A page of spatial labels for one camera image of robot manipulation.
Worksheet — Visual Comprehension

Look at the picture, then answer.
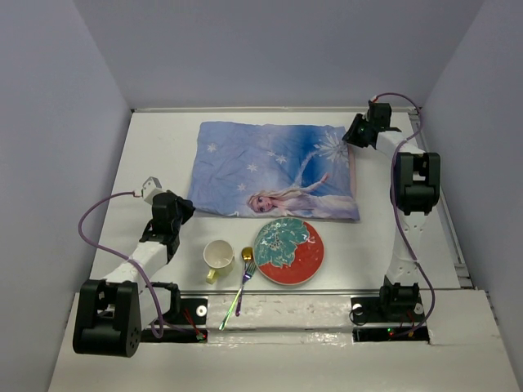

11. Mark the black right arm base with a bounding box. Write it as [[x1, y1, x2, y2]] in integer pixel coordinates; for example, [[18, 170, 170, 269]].
[[349, 282, 430, 343]]

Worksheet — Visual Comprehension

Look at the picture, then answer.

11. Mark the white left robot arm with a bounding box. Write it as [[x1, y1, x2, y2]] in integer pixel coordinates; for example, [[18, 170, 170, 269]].
[[73, 191, 195, 358]]

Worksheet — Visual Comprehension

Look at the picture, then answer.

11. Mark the blue princess print cloth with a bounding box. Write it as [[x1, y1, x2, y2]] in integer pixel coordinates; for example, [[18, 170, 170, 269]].
[[189, 122, 360, 221]]

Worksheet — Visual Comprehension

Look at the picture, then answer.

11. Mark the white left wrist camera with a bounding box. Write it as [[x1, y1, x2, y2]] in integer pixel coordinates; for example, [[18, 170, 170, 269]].
[[135, 176, 164, 205]]

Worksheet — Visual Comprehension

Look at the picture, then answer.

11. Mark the iridescent fork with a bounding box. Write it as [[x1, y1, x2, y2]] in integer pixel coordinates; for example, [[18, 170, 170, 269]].
[[218, 261, 256, 331]]

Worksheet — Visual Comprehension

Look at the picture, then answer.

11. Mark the red and teal plate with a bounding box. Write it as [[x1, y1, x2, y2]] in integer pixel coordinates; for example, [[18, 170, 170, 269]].
[[253, 217, 325, 286]]

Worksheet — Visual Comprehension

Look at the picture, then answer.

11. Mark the gold spoon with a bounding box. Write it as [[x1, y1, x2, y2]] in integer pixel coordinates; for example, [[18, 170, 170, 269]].
[[235, 247, 253, 317]]

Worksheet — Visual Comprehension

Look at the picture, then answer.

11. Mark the pale yellow mug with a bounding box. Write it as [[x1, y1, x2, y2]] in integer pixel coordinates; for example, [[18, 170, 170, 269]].
[[203, 240, 235, 284]]

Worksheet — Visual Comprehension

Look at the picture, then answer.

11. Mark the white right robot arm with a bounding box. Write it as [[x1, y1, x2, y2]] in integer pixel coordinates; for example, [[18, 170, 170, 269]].
[[343, 98, 440, 326]]

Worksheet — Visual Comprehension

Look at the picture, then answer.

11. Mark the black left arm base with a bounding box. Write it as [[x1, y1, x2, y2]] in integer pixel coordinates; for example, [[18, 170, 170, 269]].
[[140, 282, 208, 344]]

